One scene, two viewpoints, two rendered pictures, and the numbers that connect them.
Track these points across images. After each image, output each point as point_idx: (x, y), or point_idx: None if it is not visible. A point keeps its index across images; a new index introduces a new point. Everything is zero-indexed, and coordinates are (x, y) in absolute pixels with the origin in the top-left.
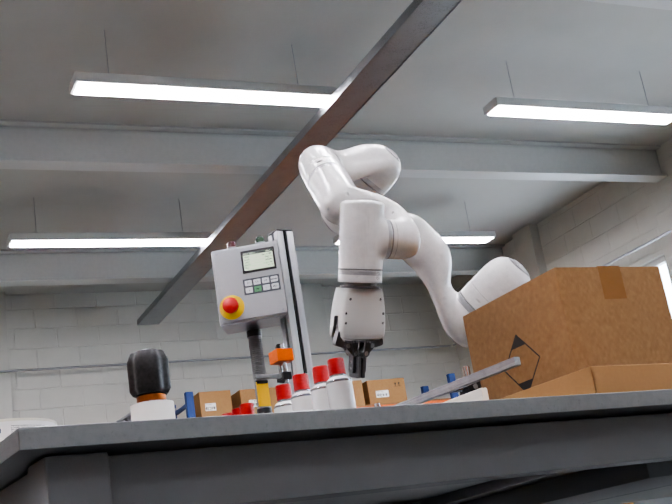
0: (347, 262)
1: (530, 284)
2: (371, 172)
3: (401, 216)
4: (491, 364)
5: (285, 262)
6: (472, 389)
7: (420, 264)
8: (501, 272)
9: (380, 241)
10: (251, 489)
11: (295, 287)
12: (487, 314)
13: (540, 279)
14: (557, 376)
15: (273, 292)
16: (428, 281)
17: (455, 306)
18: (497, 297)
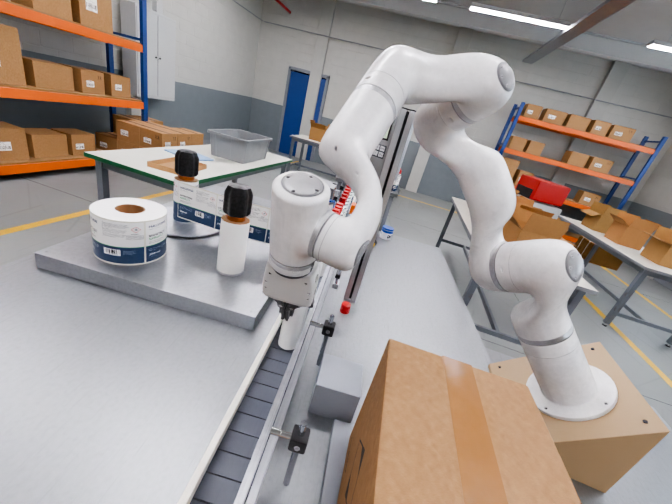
0: (269, 243)
1: (374, 471)
2: (454, 99)
3: (352, 219)
4: (366, 411)
5: (396, 138)
6: (292, 448)
7: (470, 209)
8: (541, 265)
9: (297, 245)
10: None
11: (395, 161)
12: (381, 381)
13: (371, 501)
14: None
15: (377, 159)
16: (471, 225)
17: (482, 258)
18: (521, 281)
